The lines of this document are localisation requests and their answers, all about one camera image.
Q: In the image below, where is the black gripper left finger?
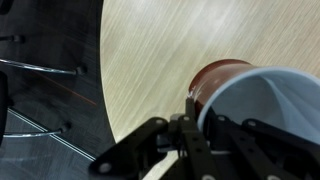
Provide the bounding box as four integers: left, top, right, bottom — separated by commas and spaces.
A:
89, 96, 221, 180

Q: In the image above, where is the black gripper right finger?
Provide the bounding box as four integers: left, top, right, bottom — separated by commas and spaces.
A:
203, 114, 320, 180

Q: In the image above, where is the red mug white inside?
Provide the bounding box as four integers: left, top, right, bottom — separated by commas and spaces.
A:
188, 59, 320, 146

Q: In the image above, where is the chrome table leg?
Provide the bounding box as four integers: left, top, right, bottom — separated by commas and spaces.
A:
0, 58, 88, 77
3, 121, 73, 139

